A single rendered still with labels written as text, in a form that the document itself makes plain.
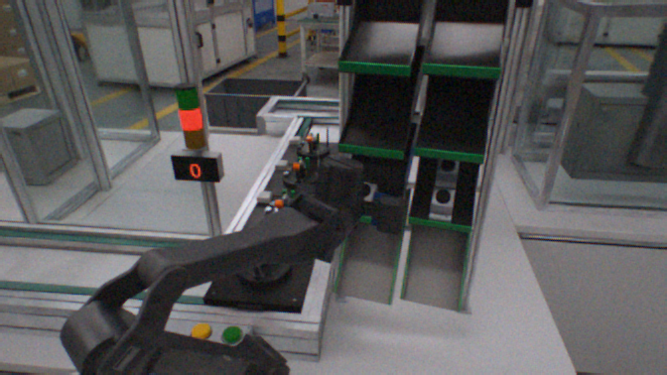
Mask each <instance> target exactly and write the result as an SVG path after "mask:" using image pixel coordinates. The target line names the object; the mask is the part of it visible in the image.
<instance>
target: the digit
mask: <svg viewBox="0 0 667 375"><path fill-rule="evenodd" d="M184 161H185V166H186V169H187V172H188V177H189V180H204V181H206V178H205V172H204V166H203V160H201V159H184Z"/></svg>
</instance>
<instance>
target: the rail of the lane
mask: <svg viewBox="0 0 667 375"><path fill-rule="evenodd" d="M89 298H90V297H88V296H76V295H66V294H55V293H45V294H43V293H32V292H21V291H9V290H0V332H2V333H12V334H22V335H32V336H36V335H41V336H51V337H60V332H61V328H63V326H64V324H65V322H66V321H67V320H68V318H69V317H70V316H71V315H72V314H73V313H75V311H76V310H78V309H79V308H81V307H82V306H83V304H84V303H85V302H86V301H87V300H88V299H89ZM141 304H142V301H131V300H128V301H127V302H126V303H125V304H124V305H123V306H122V308H124V309H126V310H128V311H130V312H132V313H134V314H135V315H137V313H138V310H139V309H140V306H141ZM169 319H178V320H188V321H195V320H199V321H209V322H219V323H229V324H240V325H251V326H252V327H253V334H254V335H253V336H259V335H261V336H262V337H263V338H264V339H265V340H267V341H268V342H269V343H270V344H271V345H272V346H273V347H274V348H275V349H276V350H277V351H279V352H280V353H281V354H282V355H283V356H284V357H285V358H286V359H294V360H303V361H313V362H320V358H321V353H322V348H323V341H322V317H321V316H313V315H303V314H292V313H281V312H265V311H264V308H263V306H257V305H247V304H239V305H238V309H230V308H218V307H207V306H196V305H186V304H174V306H173V309H172V312H171V315H170V317H169Z"/></svg>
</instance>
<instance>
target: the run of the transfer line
mask: <svg viewBox="0 0 667 375"><path fill-rule="evenodd" d="M256 120H257V130H258V134H259V135H282V136H284V135H285V134H286V132H287V130H288V129H289V127H290V125H291V124H292V122H296V124H297V123H302V125H306V126H308V127H309V130H308V131H309V133H310V132H327V126H329V133H339V98H321V97H296V96H272V97H271V99H270V100H269V101H268V102H267V103H266V105H265V106H264V107H263V108H262V109H261V111H260V112H259V113H258V114H257V115H256ZM516 126H517V124H512V127H511V132H510V137H509V142H508V147H512V145H513V140H514V135H515V130H516Z"/></svg>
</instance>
